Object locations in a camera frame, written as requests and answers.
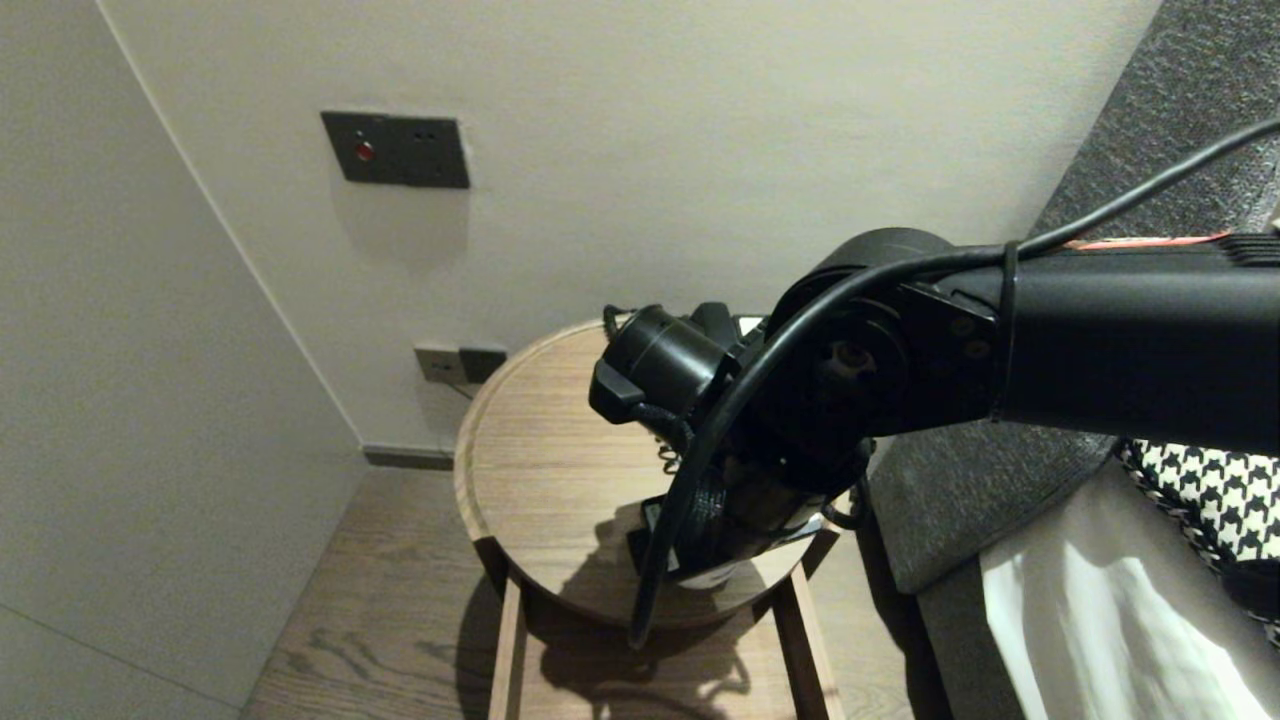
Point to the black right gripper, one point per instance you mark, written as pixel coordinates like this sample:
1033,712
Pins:
750,540

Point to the white round lidded cup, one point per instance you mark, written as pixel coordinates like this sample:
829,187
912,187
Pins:
705,578

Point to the curved wooden table drawer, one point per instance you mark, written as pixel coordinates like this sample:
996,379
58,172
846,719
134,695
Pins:
640,690

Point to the round wooden bedside table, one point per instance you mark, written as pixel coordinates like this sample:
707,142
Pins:
550,470

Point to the black telephone handset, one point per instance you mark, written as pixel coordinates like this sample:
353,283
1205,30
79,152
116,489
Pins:
712,318

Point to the grey fabric bed base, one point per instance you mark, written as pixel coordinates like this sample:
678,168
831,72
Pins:
955,650

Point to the grey fabric headboard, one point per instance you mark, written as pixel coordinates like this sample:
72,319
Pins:
980,500

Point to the dark grey power socket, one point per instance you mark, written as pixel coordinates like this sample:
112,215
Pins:
482,364

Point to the white bed sheet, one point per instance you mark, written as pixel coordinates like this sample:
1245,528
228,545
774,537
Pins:
1100,620

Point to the black white houndstooth pillow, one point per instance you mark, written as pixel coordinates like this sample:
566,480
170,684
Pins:
1210,500

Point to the small red bordered label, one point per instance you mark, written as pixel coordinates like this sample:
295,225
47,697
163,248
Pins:
1150,242

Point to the grey wall baseboard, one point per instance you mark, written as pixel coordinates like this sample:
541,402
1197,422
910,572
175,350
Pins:
410,459

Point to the wall power socket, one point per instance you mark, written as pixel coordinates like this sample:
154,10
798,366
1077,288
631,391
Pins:
436,366

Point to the dark wall switch panel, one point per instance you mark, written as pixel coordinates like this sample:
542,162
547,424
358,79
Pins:
400,150

